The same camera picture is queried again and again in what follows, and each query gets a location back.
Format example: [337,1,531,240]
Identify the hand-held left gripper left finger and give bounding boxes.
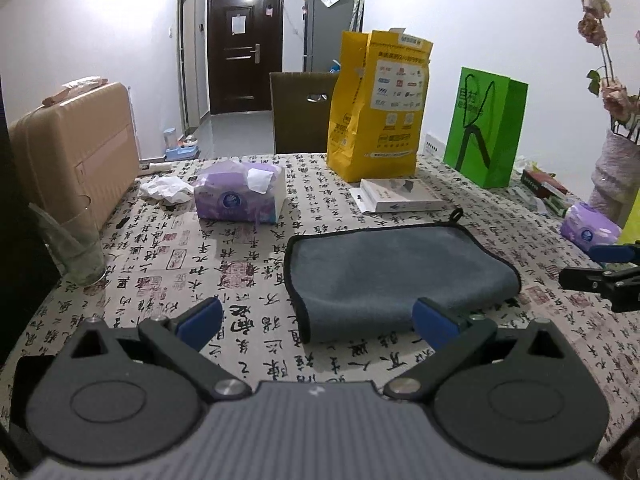
[64,296,253,404]

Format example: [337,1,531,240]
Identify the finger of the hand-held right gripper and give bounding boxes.
[558,265,640,314]
[587,241,640,267]

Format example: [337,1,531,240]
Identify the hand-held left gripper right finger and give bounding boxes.
[384,297,577,404]

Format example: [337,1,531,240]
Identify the grey towel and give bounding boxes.
[283,208,524,345]

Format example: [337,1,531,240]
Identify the small purple tissue pack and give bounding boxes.
[559,201,624,253]

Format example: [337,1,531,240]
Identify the pale wrapped vase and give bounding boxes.
[588,127,640,224]

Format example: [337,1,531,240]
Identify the red box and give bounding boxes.
[520,168,571,196]

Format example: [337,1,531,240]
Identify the large purple tissue pack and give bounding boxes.
[192,158,287,225]

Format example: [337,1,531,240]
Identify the flat white box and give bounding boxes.
[349,177,449,215]

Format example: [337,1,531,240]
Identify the crumpled white tissue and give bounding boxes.
[138,175,195,205]

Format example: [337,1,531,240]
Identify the clear drinking glass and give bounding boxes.
[28,199,107,287]

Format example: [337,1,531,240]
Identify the pet water feeder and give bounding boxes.
[162,128,200,162]

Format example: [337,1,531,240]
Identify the green paper bag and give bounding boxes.
[443,66,529,190]

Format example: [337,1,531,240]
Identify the beige suitcase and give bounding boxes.
[7,81,141,242]

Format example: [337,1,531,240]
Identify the brown cardboard box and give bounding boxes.
[269,71,341,155]

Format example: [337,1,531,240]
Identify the yellow paper bag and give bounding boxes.
[326,28,434,184]

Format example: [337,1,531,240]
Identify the dried pink flowers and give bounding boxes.
[578,0,640,142]

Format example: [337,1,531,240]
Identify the dark brown door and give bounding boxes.
[206,0,285,116]

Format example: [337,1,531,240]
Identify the grey refrigerator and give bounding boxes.
[303,0,362,74]

